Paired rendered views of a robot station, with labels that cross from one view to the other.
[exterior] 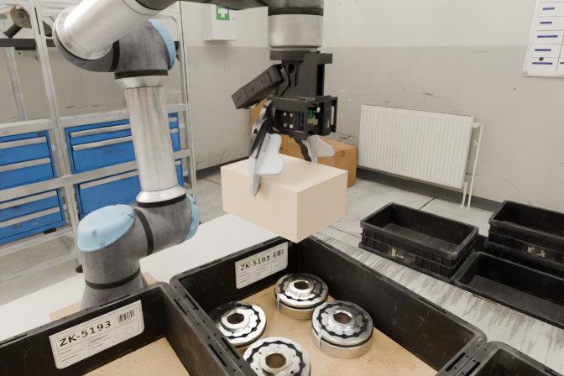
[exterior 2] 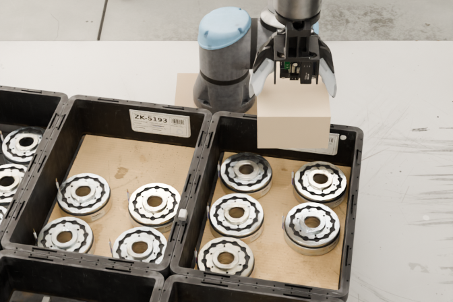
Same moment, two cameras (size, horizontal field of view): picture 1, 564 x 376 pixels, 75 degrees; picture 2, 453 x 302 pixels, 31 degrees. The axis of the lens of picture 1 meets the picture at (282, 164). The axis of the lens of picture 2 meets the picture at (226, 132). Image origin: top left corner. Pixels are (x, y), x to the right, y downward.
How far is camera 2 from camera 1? 106 cm
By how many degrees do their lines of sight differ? 49
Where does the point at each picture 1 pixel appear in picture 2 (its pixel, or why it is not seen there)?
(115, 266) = (217, 68)
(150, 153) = not seen: outside the picture
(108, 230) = (216, 38)
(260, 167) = (255, 81)
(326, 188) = (296, 122)
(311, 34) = (292, 11)
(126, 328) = (177, 129)
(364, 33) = not seen: outside the picture
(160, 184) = not seen: hidden behind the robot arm
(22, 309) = (168, 53)
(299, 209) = (260, 127)
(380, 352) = (319, 263)
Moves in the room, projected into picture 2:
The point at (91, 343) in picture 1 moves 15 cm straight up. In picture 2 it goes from (154, 126) to (147, 71)
